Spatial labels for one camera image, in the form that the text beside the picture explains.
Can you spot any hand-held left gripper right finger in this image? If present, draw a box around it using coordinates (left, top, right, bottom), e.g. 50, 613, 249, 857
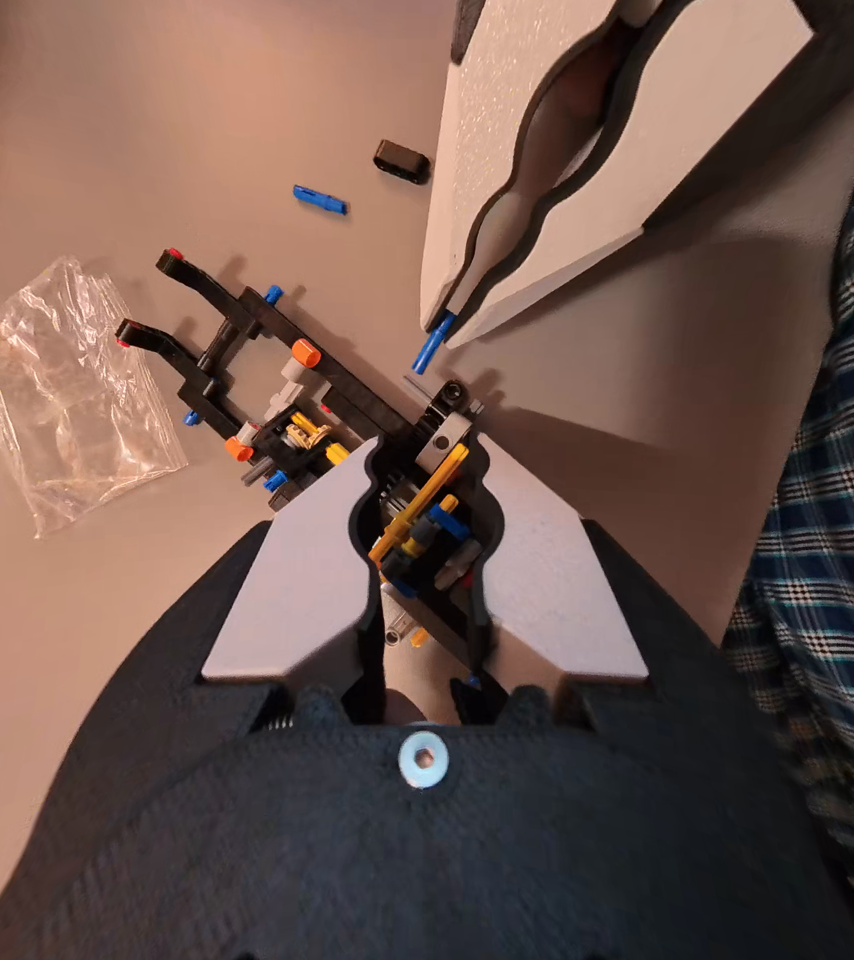
449, 435, 650, 726

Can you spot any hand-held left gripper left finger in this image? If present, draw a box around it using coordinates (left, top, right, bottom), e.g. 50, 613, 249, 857
200, 435, 390, 726

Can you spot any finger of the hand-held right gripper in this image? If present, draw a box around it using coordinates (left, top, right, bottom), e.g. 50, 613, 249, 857
419, 0, 656, 336
444, 0, 854, 350

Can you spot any blue lego pin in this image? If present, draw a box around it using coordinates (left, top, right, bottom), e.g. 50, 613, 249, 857
292, 183, 349, 217
410, 311, 459, 376

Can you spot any lego technic chassis assembly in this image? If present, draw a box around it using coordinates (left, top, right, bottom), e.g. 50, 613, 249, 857
115, 247, 499, 687

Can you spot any small black lego piece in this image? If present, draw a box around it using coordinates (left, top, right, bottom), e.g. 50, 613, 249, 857
373, 138, 433, 183

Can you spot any blue plaid shirt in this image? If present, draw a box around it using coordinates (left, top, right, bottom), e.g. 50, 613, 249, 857
723, 123, 854, 894

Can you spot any clear plastic bag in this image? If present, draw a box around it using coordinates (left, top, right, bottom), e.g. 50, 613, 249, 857
0, 255, 189, 541

